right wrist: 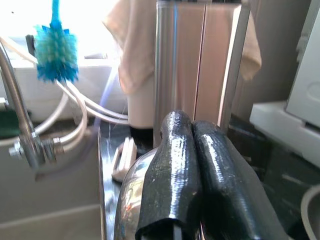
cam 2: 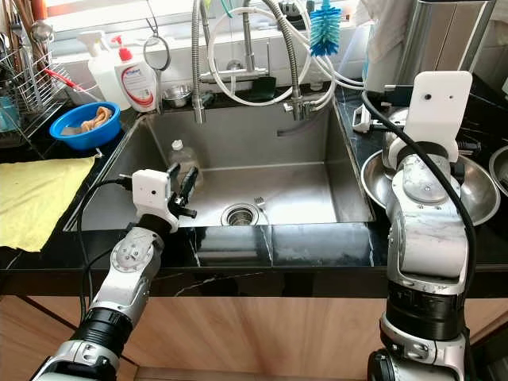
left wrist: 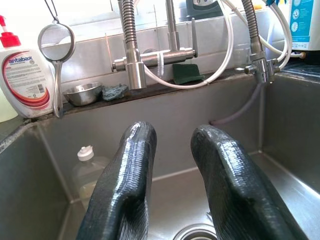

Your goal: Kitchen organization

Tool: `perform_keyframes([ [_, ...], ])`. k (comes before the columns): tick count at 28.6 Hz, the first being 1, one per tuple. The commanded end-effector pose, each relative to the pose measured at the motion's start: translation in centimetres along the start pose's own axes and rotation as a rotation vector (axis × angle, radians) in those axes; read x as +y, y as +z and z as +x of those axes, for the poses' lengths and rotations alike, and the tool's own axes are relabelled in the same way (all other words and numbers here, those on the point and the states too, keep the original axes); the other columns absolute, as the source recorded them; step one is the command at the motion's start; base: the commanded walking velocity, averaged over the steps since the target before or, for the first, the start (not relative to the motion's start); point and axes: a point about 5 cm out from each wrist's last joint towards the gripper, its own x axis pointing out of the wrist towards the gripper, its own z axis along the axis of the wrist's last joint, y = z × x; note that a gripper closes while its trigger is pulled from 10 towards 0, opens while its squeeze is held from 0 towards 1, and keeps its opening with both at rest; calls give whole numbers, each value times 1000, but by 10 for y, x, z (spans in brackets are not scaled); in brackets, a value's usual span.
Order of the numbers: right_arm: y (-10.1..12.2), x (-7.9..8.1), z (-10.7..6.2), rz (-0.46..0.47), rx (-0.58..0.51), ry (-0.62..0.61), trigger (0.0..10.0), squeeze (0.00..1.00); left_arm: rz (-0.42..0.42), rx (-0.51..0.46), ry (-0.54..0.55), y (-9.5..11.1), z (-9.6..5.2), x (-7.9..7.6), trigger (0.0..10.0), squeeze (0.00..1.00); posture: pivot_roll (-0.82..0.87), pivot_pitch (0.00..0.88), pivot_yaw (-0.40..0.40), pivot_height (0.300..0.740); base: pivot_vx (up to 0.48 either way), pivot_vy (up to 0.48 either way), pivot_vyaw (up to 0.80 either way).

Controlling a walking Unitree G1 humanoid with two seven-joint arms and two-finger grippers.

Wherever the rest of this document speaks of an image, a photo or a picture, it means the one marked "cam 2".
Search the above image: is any chrome spring kitchen faucet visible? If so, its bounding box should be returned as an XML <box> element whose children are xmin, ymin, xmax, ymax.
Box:
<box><xmin>190</xmin><ymin>0</ymin><xmax>318</xmax><ymax>124</ymax></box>

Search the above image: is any light wooden kitchen cabinet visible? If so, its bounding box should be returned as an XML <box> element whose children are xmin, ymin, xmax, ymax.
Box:
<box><xmin>0</xmin><ymin>298</ymin><xmax>508</xmax><ymax>381</ymax></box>

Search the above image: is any clear plastic bottle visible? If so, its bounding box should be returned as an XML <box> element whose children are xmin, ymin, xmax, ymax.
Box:
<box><xmin>171</xmin><ymin>140</ymin><xmax>199</xmax><ymax>179</ymax></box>

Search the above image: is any steel sink drain strainer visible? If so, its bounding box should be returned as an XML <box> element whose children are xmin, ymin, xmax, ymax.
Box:
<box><xmin>221</xmin><ymin>203</ymin><xmax>259</xmax><ymax>227</ymax></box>

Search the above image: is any teal plastic cup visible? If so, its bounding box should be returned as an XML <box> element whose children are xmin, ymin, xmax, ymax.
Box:
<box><xmin>0</xmin><ymin>99</ymin><xmax>18</xmax><ymax>132</ymax></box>

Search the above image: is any small steel bowl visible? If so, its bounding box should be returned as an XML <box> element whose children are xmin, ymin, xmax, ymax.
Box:
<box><xmin>161</xmin><ymin>85</ymin><xmax>191</xmax><ymax>108</ymax></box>

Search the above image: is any white red-pump soap bottle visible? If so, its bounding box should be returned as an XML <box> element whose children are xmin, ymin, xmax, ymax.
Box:
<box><xmin>114</xmin><ymin>36</ymin><xmax>156</xmax><ymax>112</ymax></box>

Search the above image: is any blue plastic bowl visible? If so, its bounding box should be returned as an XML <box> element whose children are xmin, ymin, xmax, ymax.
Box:
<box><xmin>49</xmin><ymin>102</ymin><xmax>121</xmax><ymax>150</ymax></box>

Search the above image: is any stainless steel sink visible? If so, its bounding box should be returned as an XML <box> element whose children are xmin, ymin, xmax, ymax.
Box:
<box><xmin>75</xmin><ymin>103</ymin><xmax>378</xmax><ymax>231</ymax></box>

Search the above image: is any black sponge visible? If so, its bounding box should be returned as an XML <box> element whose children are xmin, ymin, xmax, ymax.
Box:
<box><xmin>248</xmin><ymin>75</ymin><xmax>275</xmax><ymax>98</ymax></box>

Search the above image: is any white spray bottle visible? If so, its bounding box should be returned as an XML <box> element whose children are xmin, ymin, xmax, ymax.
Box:
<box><xmin>79</xmin><ymin>32</ymin><xmax>124</xmax><ymax>108</ymax></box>

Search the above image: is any yellow dish cloth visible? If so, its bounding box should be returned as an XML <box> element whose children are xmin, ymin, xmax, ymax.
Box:
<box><xmin>0</xmin><ymin>156</ymin><xmax>96</xmax><ymax>253</ymax></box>

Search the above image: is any steel ladle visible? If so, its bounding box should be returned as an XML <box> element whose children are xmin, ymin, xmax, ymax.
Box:
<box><xmin>32</xmin><ymin>20</ymin><xmax>53</xmax><ymax>43</ymax></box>

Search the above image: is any small white brush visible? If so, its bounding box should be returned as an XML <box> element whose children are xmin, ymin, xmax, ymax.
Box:
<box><xmin>353</xmin><ymin>103</ymin><xmax>372</xmax><ymax>133</ymax></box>

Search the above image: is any large steel basin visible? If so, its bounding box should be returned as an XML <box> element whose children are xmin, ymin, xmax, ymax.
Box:
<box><xmin>361</xmin><ymin>147</ymin><xmax>501</xmax><ymax>227</ymax></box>

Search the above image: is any blue bottle brush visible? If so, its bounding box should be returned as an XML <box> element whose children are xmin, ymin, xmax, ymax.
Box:
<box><xmin>310</xmin><ymin>0</ymin><xmax>342</xmax><ymax>56</ymax></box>

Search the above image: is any white hanging cloth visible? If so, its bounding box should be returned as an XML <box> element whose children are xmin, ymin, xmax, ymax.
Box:
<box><xmin>361</xmin><ymin>0</ymin><xmax>418</xmax><ymax>92</ymax></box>

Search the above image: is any tall stainless steel canister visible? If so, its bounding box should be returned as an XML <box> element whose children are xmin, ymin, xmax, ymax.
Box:
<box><xmin>397</xmin><ymin>0</ymin><xmax>497</xmax><ymax>88</ymax></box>

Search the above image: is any steel bowl with cutlery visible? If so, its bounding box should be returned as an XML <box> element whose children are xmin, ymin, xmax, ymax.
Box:
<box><xmin>491</xmin><ymin>145</ymin><xmax>508</xmax><ymax>195</ymax></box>

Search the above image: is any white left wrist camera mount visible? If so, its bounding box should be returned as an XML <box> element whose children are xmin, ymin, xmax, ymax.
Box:
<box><xmin>131</xmin><ymin>169</ymin><xmax>171</xmax><ymax>231</ymax></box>

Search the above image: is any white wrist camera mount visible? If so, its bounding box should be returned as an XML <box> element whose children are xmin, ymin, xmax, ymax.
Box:
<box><xmin>131</xmin><ymin>169</ymin><xmax>171</xmax><ymax>231</ymax></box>
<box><xmin>401</xmin><ymin>71</ymin><xmax>473</xmax><ymax>164</ymax></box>

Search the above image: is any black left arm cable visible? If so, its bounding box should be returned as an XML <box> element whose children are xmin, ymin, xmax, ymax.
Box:
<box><xmin>78</xmin><ymin>176</ymin><xmax>136</xmax><ymax>318</ymax></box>

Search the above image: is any white water hose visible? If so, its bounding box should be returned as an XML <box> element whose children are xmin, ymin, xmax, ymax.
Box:
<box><xmin>206</xmin><ymin>6</ymin><xmax>366</xmax><ymax>108</ymax></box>

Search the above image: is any metal wire dish rack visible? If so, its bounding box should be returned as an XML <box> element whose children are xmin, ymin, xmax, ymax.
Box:
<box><xmin>0</xmin><ymin>32</ymin><xmax>64</xmax><ymax>144</ymax></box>

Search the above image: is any red handled utensil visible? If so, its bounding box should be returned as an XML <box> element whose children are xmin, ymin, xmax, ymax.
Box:
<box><xmin>44</xmin><ymin>67</ymin><xmax>79</xmax><ymax>90</ymax></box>

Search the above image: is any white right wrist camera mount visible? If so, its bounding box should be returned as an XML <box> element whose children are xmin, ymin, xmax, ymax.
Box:
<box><xmin>401</xmin><ymin>71</ymin><xmax>473</xmax><ymax>164</ymax></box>

